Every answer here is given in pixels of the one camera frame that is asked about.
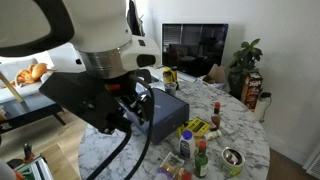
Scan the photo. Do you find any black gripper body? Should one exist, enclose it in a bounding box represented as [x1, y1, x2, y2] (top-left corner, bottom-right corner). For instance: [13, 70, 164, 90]
[39, 72, 154, 134]

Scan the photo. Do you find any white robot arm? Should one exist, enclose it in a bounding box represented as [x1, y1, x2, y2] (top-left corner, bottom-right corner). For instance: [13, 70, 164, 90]
[0, 0, 161, 134]

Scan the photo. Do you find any navy blue box base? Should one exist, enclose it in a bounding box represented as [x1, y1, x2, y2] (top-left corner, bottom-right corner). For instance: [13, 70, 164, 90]
[139, 88, 189, 145]

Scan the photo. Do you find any orange jenga box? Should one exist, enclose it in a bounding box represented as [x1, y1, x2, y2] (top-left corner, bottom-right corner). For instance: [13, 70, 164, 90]
[241, 72, 263, 112]

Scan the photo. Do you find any grey cup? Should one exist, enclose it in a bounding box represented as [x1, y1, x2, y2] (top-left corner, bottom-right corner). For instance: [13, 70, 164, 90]
[164, 82, 177, 96]

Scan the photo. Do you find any yellow mustard bottle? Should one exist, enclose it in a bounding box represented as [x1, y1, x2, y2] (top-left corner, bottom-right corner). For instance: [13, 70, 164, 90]
[163, 67, 173, 83]

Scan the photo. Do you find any dark coffee table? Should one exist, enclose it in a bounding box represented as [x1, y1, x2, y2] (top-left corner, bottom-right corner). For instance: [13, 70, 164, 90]
[0, 93, 65, 134]

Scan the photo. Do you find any snack packet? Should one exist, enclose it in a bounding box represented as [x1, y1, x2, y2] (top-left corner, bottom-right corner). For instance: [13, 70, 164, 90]
[160, 152, 184, 167]

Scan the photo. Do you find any grey sofa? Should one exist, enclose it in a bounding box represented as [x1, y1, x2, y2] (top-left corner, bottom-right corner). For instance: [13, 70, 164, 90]
[0, 58, 55, 103]

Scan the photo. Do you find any orange plush toy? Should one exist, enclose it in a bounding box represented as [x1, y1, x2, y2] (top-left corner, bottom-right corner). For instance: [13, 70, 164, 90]
[10, 63, 54, 86]

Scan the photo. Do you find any white bottle blue cap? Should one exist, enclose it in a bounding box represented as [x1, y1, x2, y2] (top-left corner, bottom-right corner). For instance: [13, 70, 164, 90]
[179, 130, 195, 158]

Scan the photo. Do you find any purple wrapped candy bag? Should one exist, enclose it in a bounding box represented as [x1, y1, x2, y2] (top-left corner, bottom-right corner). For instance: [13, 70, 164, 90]
[153, 165, 192, 180]

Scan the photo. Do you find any black television screen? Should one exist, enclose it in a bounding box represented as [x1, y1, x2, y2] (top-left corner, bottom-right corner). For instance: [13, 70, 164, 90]
[161, 23, 229, 77]

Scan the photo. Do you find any small white tube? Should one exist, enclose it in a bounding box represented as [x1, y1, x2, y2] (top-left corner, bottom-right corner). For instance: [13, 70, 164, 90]
[204, 130, 222, 140]

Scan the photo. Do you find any hot sauce bottle red cap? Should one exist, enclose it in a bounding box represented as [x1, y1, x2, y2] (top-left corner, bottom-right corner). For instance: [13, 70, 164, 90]
[211, 102, 221, 130]

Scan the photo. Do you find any green glass bottle red cap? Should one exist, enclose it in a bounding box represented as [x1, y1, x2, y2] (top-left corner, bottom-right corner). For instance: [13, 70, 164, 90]
[194, 141, 208, 178]

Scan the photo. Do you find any brown paper bag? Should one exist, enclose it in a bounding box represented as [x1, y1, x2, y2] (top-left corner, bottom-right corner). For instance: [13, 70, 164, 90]
[203, 64, 226, 84]

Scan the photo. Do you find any open green tin can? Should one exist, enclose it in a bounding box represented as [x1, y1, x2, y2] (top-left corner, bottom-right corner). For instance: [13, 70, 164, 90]
[220, 147, 245, 177]

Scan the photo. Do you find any green potted plant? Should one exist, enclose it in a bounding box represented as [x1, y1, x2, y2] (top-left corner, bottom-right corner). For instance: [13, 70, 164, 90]
[228, 38, 263, 100]

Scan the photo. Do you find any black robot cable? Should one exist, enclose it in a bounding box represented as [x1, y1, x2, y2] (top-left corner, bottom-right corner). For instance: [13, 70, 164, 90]
[85, 78, 156, 180]

